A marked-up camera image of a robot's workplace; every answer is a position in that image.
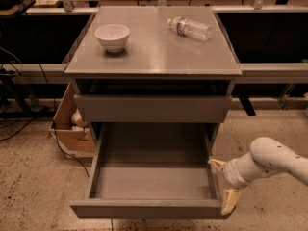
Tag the grey drawer cabinet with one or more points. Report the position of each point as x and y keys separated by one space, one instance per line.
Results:
x=155 y=52

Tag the grey metal rail barrier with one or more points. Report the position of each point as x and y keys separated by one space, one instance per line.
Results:
x=276 y=37

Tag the clear plastic water bottle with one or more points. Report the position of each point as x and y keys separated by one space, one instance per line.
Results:
x=184 y=27

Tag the white cup in box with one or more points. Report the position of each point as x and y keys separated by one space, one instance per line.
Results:
x=77 y=120

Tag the white ceramic bowl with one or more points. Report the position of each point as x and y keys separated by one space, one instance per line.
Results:
x=113 y=37

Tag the brown cardboard box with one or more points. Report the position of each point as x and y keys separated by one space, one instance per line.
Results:
x=72 y=139

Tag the grey top drawer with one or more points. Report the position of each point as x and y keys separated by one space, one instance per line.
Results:
x=137 y=100

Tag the grey drawer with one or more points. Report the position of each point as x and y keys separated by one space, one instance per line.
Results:
x=152 y=171
x=137 y=100

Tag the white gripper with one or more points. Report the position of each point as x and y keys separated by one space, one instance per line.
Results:
x=230 y=175

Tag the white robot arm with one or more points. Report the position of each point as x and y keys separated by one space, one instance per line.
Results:
x=266 y=157

